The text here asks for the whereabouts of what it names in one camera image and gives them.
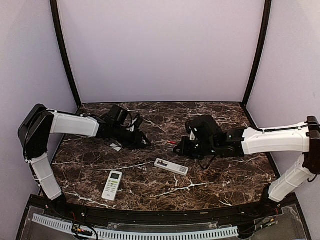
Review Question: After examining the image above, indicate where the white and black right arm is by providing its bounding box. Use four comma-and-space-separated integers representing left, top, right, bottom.
173, 115, 320, 217

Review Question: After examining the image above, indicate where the white KT-16 remote control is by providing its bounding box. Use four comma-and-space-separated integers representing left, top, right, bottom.
154, 158, 189, 176

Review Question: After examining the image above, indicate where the white slotted cable duct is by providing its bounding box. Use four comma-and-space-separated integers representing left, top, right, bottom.
32, 213, 239, 240

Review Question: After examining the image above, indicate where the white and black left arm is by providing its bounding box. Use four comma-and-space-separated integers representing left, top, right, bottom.
17, 104, 152, 218

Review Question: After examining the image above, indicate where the white battery cover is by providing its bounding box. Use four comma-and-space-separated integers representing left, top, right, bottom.
105, 142, 123, 152

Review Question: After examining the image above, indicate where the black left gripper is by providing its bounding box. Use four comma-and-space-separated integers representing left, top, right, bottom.
112, 124, 152, 150

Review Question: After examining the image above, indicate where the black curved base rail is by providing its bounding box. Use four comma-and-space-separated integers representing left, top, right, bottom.
44, 197, 283, 226

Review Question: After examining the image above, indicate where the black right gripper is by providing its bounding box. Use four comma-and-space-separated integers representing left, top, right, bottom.
173, 135, 218, 161

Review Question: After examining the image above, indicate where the white remote with green buttons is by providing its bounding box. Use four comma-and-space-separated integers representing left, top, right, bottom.
101, 170, 123, 201

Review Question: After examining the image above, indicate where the right black frame post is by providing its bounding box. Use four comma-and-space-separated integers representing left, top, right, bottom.
241, 0, 272, 108

